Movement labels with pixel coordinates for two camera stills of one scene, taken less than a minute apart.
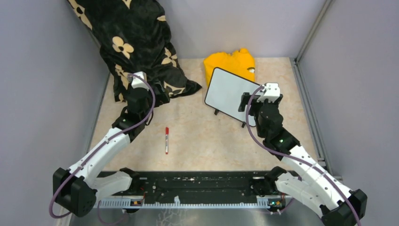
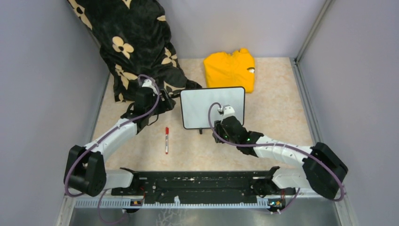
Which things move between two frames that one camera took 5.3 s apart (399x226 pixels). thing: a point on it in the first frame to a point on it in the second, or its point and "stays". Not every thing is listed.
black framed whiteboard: [224, 92] to [195, 102]
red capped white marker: [166, 140] stays
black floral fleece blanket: [135, 38] stays
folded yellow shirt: [237, 64] stays
